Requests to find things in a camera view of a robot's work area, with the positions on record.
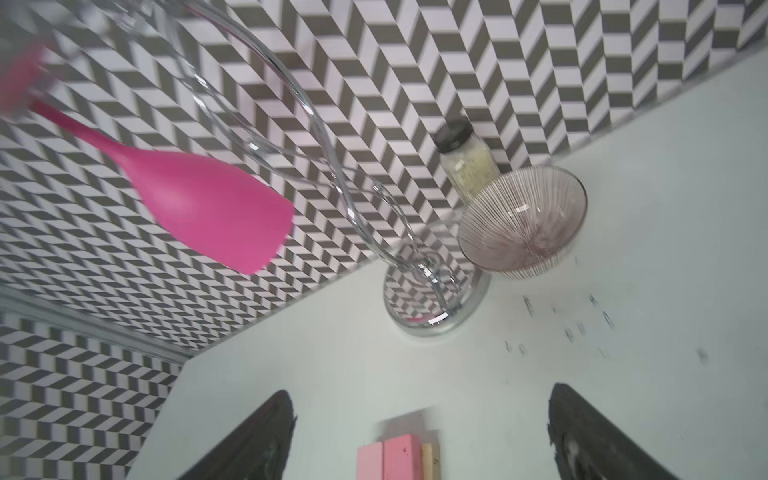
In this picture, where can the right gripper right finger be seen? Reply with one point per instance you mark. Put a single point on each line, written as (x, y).
(587, 445)

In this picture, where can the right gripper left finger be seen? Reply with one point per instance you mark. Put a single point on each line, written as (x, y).
(258, 448)

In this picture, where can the pink block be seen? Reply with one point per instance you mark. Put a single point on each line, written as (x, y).
(402, 458)
(370, 462)

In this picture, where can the natural wood block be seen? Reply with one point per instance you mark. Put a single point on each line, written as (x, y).
(430, 462)

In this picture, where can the chrome glass holder stand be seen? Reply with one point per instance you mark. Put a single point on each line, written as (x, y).
(429, 287)

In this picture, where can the pink striped bowl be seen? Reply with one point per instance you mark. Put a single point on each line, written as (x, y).
(525, 222)

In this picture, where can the pink plastic wine glass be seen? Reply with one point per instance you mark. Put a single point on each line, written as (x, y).
(211, 206)

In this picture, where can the spice jar black lid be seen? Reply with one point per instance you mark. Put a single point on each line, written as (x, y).
(466, 159)

